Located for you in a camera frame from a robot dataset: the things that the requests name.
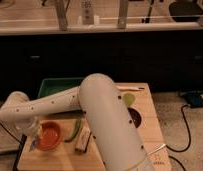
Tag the clear white gripper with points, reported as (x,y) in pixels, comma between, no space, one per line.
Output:
(29,127)

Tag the green plastic bin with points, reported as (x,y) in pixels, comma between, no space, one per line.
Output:
(51,86)

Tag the small white blue towel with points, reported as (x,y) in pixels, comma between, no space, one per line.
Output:
(35,140)

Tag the dark round plate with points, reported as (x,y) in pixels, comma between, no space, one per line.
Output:
(136,117)

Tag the blue black floor device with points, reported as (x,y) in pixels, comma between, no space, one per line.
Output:
(194,99)

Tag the red bowl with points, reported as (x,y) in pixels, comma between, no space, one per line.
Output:
(51,136)

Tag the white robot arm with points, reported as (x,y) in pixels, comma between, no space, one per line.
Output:
(98,97)

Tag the white remote on stand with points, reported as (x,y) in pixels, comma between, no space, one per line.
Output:
(87,12)

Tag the green bean pod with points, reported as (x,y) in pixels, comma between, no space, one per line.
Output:
(77,127)

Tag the pale yellow stick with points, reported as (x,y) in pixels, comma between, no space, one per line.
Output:
(130,88)

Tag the yellow green round lid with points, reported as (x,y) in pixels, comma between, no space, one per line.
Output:
(129,99)

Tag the dark rectangular sponge block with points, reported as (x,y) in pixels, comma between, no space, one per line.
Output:
(83,140)

